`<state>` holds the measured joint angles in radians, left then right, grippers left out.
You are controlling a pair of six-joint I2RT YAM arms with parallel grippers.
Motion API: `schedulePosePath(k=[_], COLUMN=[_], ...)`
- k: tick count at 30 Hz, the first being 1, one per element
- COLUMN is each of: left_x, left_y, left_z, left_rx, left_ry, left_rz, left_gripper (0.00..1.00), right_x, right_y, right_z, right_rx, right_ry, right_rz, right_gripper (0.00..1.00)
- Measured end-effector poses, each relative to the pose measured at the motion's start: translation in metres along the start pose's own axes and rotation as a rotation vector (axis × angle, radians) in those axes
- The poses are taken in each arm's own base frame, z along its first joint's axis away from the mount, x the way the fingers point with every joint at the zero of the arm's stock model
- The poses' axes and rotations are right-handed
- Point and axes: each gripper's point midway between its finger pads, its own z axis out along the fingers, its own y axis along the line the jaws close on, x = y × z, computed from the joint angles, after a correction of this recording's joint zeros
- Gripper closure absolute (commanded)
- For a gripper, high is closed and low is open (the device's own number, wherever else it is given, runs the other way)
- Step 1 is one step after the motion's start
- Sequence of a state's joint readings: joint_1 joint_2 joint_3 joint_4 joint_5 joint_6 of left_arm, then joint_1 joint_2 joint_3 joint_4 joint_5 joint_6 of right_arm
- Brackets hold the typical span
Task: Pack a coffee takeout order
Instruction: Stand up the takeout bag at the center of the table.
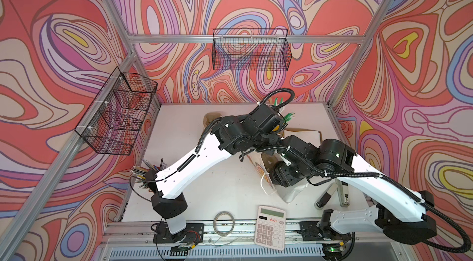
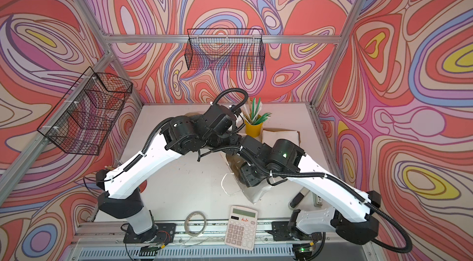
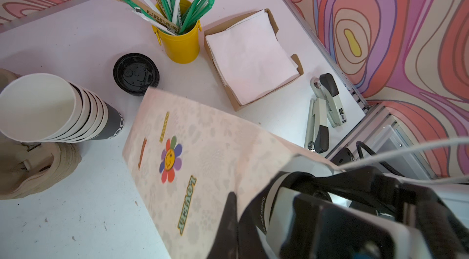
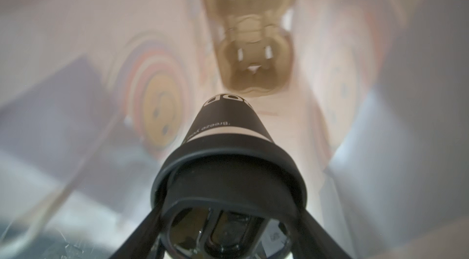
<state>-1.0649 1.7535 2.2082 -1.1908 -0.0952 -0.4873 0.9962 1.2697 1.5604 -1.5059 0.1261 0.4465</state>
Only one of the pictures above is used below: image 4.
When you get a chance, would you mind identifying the black plastic cup lid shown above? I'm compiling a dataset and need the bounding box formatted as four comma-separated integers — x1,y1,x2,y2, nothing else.
151,134,307,259

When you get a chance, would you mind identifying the white paper takeout bag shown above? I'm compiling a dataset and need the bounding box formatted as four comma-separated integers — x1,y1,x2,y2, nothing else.
1,0,469,259

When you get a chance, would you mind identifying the black white paper coffee cup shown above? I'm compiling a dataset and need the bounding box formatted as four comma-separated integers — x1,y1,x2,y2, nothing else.
183,94,273,144

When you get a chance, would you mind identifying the single pulp cup carrier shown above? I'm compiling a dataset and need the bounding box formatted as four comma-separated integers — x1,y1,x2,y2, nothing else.
203,0,295,97

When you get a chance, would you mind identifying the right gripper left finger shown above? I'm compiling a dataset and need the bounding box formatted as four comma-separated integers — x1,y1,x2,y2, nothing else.
110,204,165,259

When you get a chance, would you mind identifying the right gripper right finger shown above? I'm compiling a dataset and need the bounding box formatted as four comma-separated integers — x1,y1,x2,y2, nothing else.
291,210,351,259

